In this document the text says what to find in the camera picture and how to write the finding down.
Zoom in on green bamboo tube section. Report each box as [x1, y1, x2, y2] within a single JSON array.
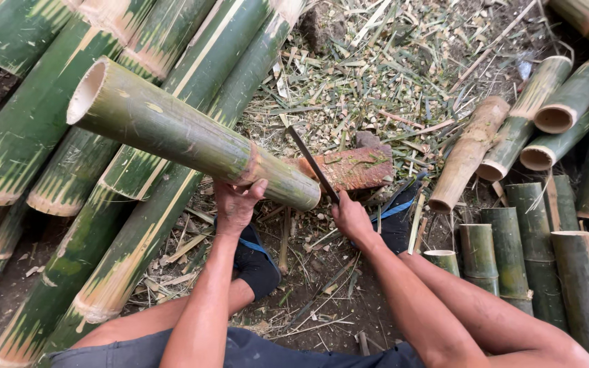
[[66, 56, 322, 212]]

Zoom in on person's left hand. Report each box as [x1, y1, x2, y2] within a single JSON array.
[[214, 178, 269, 238]]

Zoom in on pale brown bamboo section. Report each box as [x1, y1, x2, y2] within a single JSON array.
[[427, 95, 511, 215]]

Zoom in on grey rock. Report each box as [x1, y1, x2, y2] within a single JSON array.
[[298, 2, 349, 55]]

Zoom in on heap of long green bamboo poles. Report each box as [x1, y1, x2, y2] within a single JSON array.
[[0, 0, 308, 368]]

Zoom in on dark steel machete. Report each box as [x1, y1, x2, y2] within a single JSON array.
[[287, 126, 342, 205]]

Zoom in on black shoe with blue strap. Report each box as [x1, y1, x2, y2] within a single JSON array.
[[214, 220, 283, 302], [370, 176, 426, 255]]

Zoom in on pile of cut bamboo sections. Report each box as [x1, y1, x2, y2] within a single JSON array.
[[422, 0, 589, 368]]

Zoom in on litter of bamboo chips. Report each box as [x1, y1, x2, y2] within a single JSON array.
[[136, 0, 582, 354]]

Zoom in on person's right hand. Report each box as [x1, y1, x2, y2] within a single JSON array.
[[331, 190, 378, 248]]

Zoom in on reddish brown wooden chopping block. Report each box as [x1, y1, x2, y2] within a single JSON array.
[[283, 144, 395, 193]]

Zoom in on person's right leg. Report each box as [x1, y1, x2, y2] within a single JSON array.
[[399, 250, 589, 368]]

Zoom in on dark blue shorts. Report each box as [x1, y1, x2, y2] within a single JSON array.
[[46, 327, 426, 368]]

